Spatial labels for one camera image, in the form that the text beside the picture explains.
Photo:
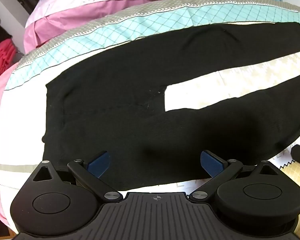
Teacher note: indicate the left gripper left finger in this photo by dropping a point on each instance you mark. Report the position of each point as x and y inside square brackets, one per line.
[88, 173]

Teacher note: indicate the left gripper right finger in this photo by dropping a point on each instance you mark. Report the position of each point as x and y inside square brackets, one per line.
[220, 172]

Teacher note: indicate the black pants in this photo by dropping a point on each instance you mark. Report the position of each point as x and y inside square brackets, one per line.
[114, 102]

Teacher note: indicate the patterned bed quilt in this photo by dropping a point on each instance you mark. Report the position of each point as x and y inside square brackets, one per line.
[23, 103]

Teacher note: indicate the red clothes pile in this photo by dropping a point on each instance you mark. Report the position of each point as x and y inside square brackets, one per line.
[7, 54]

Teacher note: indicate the pink pillow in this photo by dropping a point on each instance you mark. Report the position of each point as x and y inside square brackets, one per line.
[51, 18]

